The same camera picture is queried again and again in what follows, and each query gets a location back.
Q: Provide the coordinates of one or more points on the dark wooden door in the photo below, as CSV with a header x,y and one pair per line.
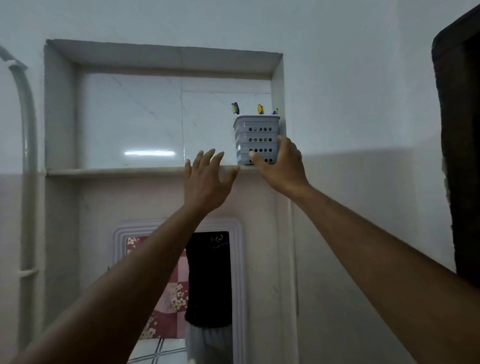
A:
x,y
461,150

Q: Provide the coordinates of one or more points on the grey perforated toothbrush holder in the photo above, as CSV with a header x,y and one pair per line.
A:
x,y
257,129

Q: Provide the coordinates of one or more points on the person's left forearm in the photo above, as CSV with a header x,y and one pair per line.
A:
x,y
123,292

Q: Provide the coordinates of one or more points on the person's right hand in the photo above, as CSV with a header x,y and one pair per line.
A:
x,y
285,168

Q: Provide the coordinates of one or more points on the bunch of colourful toothbrushes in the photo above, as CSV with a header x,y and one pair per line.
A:
x,y
235,108

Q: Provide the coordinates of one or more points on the person's left hand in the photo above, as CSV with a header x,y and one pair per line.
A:
x,y
206,183

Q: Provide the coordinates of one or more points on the white pipe clamp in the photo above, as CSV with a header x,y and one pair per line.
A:
x,y
28,272

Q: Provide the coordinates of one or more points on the white framed wall mirror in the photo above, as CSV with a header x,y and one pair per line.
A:
x,y
210,285

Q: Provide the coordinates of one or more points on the person's right forearm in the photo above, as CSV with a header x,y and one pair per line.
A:
x,y
375,262

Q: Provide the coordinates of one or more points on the white wall pipe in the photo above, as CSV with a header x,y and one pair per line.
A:
x,y
28,157

